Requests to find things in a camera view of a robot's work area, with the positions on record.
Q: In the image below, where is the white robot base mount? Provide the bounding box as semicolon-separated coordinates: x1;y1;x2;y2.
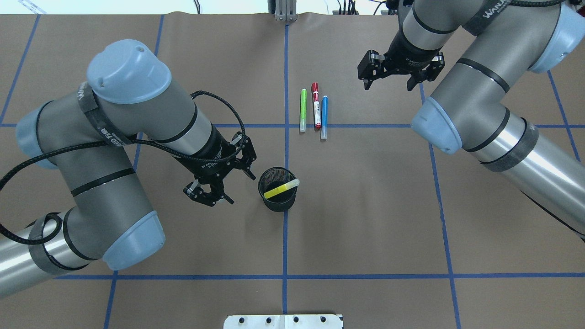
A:
223;314;344;329

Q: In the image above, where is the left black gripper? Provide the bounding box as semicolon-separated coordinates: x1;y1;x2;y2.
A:
176;125;257;207

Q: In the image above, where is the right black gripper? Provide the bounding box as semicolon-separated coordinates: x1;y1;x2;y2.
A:
357;30;445;91

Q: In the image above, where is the blue highlighter pen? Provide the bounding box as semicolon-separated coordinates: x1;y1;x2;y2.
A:
320;95;329;140

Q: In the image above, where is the yellow highlighter pen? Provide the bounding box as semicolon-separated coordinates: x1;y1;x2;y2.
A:
262;179;300;199

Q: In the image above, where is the red capped marker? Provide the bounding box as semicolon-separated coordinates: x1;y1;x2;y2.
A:
311;82;322;131

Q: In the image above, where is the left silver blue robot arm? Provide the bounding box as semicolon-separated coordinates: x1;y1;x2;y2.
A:
0;39;257;298

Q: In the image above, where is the black mesh pen cup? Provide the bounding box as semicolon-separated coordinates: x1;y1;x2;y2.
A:
258;167;299;212

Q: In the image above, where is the green highlighter pen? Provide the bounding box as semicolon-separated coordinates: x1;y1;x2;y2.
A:
299;88;307;133

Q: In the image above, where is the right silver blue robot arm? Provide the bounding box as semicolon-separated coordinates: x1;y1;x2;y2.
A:
357;0;585;239

